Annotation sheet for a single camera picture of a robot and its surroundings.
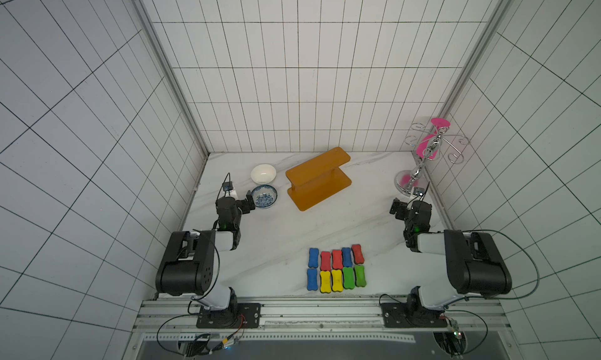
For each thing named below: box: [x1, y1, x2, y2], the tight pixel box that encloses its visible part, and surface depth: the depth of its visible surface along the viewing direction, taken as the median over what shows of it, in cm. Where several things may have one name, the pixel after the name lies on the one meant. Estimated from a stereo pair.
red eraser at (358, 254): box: [350, 243, 365, 265], surface depth 87 cm
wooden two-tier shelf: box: [284, 147, 353, 212], surface depth 102 cm
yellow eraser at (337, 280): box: [331, 269, 344, 292], surface depth 80 cm
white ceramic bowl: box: [250, 163, 278, 184], surface depth 109 cm
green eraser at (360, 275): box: [354, 264, 368, 288], surface depth 81 cm
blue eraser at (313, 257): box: [308, 247, 320, 268], surface depth 87 cm
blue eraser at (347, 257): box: [341, 247, 353, 268], surface depth 87 cm
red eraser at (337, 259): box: [331, 249, 344, 270], surface depth 87 cm
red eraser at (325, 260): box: [320, 251, 332, 272], surface depth 87 cm
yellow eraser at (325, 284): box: [320, 270, 332, 294], surface depth 80 cm
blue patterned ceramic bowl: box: [250, 184, 278, 209], surface depth 102 cm
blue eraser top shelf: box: [306, 268, 318, 291], surface depth 81 cm
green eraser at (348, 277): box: [342, 266, 356, 289], surface depth 81 cm
